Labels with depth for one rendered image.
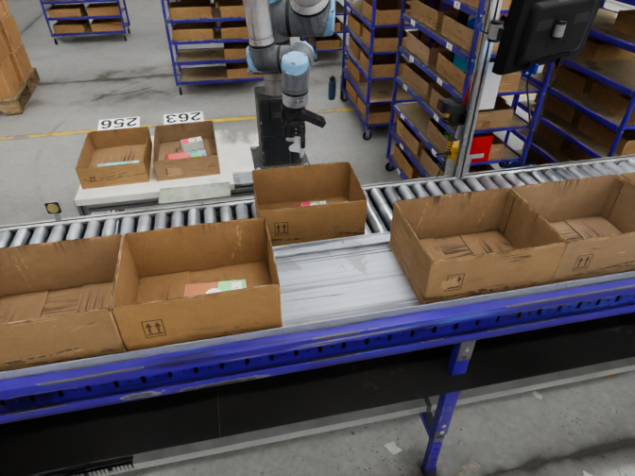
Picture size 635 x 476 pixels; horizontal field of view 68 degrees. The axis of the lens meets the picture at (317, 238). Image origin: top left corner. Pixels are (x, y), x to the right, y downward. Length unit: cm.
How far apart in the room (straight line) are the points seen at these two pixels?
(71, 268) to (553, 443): 191
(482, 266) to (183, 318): 78
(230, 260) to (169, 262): 18
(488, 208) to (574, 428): 113
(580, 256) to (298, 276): 80
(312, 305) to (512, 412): 125
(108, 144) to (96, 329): 150
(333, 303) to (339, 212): 46
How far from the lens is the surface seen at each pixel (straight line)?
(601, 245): 152
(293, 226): 168
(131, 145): 258
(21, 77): 593
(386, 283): 141
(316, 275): 142
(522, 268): 141
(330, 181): 195
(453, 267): 128
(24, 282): 156
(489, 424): 225
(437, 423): 177
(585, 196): 183
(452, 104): 210
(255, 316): 121
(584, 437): 237
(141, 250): 143
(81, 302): 147
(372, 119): 418
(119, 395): 131
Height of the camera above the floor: 183
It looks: 37 degrees down
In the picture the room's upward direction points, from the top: straight up
